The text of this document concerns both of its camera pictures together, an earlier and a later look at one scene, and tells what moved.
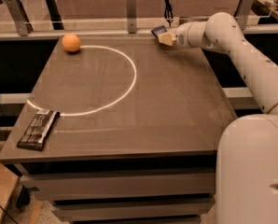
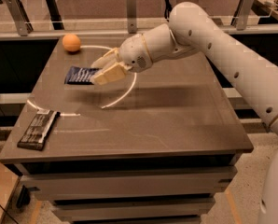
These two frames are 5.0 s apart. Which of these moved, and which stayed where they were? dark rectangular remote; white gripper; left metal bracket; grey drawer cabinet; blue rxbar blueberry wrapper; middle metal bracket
Moved: blue rxbar blueberry wrapper; white gripper
Stayed: grey drawer cabinet; middle metal bracket; dark rectangular remote; left metal bracket
